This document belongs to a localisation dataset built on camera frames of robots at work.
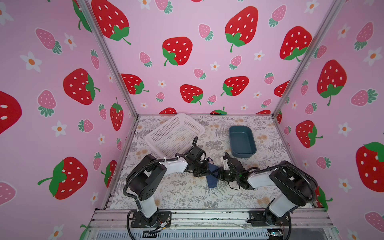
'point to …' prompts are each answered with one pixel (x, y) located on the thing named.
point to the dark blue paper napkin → (212, 178)
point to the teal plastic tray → (242, 141)
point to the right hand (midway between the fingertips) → (210, 174)
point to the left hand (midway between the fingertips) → (213, 172)
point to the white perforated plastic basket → (174, 137)
